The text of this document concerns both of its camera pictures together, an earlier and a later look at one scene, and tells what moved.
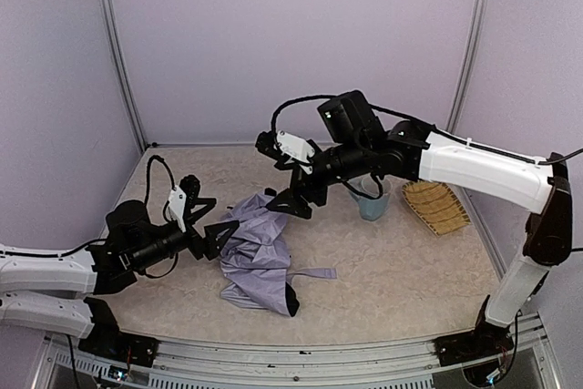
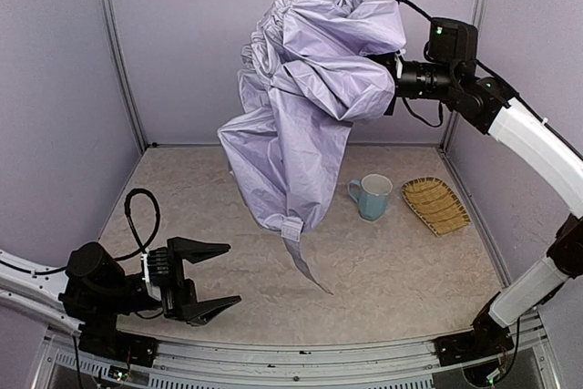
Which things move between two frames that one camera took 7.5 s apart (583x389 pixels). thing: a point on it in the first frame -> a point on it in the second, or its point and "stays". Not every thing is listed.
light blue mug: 371,209 stays
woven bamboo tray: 436,204 stays
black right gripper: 301,179 -> 411,80
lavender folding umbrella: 257,263 -> 313,62
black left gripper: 196,234 -> 172,284
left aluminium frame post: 117,48 stays
